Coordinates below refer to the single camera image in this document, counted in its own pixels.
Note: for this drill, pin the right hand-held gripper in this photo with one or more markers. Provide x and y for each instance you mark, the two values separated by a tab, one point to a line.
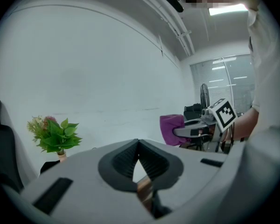
224	115

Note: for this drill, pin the purple cloth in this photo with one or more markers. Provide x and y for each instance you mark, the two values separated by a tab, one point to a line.
170	127

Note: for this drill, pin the person's cream shirt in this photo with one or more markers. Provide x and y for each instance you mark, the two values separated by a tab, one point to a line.
268	90

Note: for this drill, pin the black mesh office chair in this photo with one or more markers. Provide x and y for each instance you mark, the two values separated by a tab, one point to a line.
2	148

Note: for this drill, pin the black floor fan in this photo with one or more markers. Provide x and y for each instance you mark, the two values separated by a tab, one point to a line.
204	94

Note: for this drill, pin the white ceiling conduit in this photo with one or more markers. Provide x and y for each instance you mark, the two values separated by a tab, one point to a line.
175	27

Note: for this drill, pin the person's right forearm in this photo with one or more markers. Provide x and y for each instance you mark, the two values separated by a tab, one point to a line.
245	125

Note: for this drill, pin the ceiling light panel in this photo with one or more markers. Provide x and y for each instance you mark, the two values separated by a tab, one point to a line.
227	9

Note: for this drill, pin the green plant in pink vase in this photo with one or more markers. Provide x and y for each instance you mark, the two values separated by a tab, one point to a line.
58	136

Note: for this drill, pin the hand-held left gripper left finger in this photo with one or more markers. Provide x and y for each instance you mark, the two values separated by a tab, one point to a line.
84	190

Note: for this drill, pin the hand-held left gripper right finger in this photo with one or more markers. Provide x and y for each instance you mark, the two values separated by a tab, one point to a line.
196	176

